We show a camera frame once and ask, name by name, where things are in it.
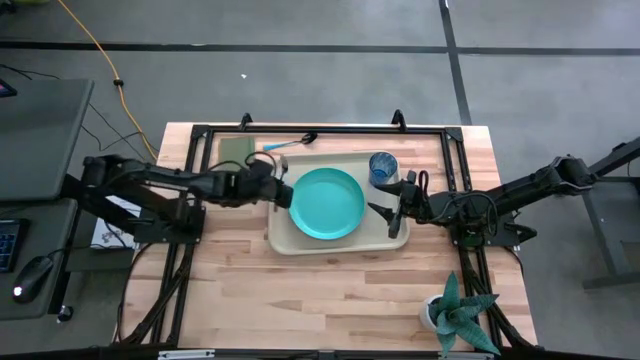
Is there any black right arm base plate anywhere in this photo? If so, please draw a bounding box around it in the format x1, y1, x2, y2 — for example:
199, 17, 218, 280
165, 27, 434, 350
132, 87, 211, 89
448, 207, 521, 247

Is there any yellow cable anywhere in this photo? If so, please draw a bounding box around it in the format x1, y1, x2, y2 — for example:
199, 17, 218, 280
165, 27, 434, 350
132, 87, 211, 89
56, 0, 160, 164

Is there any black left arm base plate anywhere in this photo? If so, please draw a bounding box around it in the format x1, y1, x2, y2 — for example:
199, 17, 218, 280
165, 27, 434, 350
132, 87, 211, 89
132, 203, 206, 246

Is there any long black floor tape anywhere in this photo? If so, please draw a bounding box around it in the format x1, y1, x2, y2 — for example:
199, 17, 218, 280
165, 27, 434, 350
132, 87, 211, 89
0, 40, 640, 56

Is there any black keyboard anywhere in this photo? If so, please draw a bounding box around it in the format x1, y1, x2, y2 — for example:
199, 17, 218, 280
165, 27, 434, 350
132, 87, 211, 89
0, 218, 29, 274

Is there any green notebook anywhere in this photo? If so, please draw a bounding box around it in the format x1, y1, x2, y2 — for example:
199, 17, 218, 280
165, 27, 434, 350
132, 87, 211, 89
217, 135, 257, 174

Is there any black aluminium frame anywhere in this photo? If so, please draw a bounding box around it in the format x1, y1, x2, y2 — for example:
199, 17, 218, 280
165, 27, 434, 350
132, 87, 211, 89
112, 123, 539, 351

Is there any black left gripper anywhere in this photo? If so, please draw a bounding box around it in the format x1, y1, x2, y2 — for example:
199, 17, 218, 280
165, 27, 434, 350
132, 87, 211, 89
234, 160, 295, 210

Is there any blue-handled spoon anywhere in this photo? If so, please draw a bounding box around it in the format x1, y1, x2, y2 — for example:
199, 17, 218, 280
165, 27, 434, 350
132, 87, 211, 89
262, 132, 319, 153

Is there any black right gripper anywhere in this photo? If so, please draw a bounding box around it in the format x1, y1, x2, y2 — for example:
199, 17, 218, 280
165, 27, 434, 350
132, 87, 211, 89
368, 170, 431, 239

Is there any black metal stand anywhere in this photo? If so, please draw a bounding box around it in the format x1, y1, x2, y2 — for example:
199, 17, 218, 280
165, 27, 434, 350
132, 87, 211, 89
552, 135, 640, 291

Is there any potted succulent plant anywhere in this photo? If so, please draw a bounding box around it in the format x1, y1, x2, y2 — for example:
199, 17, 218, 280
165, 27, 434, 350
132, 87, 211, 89
419, 271, 502, 357

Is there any silver bracket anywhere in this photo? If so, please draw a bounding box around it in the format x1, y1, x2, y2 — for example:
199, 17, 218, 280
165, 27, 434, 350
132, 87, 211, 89
438, 351, 495, 360
157, 349, 216, 360

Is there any dark grey flat panel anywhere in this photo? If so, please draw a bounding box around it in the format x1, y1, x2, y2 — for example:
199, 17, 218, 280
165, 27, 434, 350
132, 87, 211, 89
67, 246, 135, 274

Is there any short black floor tape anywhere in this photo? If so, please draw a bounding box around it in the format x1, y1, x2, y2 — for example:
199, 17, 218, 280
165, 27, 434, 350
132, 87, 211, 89
438, 0, 474, 126

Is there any black desk leg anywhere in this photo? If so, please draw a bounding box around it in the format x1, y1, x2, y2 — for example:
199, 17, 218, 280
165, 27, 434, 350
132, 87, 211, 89
60, 173, 144, 235

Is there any grey desk top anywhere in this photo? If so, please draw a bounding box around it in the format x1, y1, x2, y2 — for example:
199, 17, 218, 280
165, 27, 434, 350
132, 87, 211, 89
0, 77, 95, 202

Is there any white printed sheet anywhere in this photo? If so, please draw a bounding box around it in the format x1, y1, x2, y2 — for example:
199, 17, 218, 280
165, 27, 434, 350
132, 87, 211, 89
90, 194, 151, 250

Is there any thin black floor cable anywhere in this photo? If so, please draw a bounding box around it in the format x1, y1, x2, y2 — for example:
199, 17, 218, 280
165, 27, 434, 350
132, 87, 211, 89
0, 62, 157, 170

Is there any blue patterned cup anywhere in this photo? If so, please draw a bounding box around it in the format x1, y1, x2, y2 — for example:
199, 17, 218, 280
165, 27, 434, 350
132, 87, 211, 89
368, 151, 400, 187

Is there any teal plate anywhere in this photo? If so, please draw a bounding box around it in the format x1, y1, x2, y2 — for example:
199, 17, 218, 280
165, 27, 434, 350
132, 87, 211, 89
288, 167, 367, 241

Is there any beige plastic tray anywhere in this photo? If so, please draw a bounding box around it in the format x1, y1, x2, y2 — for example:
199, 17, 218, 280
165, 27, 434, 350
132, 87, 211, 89
264, 150, 412, 256

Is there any black computer mouse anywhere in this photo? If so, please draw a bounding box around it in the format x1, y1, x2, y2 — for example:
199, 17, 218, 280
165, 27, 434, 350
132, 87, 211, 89
10, 254, 55, 305

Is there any grey keyboard shelf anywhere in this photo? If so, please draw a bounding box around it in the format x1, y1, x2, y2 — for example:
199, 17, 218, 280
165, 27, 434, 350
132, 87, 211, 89
0, 197, 79, 321

